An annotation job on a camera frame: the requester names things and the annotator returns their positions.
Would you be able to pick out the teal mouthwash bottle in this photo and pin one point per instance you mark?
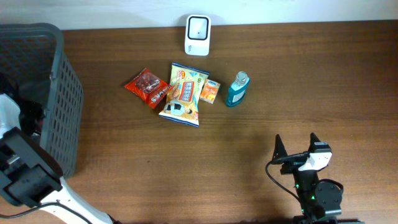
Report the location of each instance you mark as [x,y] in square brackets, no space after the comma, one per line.
[237,90]

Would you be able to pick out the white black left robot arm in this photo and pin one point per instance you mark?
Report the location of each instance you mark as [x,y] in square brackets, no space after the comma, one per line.
[29,175]

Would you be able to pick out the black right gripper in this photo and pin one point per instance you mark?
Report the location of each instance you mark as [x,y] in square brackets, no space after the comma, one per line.
[294,158]

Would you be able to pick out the red snack bag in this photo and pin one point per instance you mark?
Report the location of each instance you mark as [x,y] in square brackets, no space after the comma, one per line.
[150,88]

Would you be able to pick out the grey plastic mesh basket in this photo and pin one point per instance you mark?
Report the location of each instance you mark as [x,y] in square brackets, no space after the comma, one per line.
[33,58]

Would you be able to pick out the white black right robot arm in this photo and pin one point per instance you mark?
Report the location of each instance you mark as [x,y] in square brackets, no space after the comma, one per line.
[319,199]

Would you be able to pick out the orange tissue pack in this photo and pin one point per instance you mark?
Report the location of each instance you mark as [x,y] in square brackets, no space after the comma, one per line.
[209,91]

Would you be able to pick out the yellow wet wipes pack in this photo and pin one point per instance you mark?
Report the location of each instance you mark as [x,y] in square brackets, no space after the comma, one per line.
[182,100]

